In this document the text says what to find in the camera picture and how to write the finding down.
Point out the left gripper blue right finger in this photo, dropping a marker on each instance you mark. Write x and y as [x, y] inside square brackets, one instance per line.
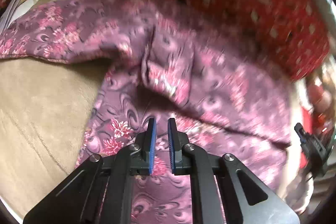
[179, 163]

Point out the beige fleece blanket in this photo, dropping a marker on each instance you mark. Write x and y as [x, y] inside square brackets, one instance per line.
[44, 110]

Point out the purple floral fleece garment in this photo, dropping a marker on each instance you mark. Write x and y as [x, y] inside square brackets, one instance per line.
[167, 60]

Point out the doll in plastic bag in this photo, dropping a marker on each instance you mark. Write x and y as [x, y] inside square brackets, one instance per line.
[320, 86]

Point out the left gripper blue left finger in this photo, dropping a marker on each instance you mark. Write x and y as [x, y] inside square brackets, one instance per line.
[148, 145]

